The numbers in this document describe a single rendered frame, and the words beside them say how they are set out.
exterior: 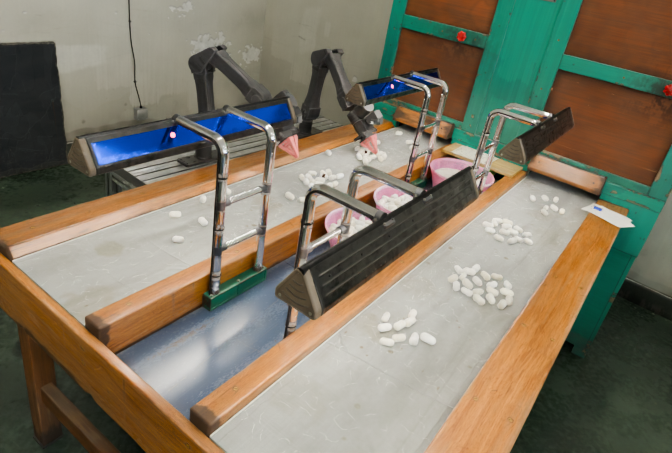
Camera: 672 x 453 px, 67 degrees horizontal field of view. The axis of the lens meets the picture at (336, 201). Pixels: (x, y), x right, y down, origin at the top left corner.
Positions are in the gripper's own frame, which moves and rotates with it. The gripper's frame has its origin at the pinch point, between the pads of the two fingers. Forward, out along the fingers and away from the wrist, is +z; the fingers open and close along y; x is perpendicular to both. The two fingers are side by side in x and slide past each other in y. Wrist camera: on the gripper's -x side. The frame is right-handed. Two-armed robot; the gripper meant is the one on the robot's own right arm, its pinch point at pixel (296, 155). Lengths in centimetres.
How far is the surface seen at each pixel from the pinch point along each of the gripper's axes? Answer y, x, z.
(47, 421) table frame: -89, 62, 37
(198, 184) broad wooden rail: -36.4, 10.1, -4.0
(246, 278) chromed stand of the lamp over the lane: -55, -13, 30
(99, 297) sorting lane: -87, -5, 18
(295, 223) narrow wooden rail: -30.2, -13.1, 23.1
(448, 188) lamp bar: -40, -68, 36
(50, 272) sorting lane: -90, 4, 7
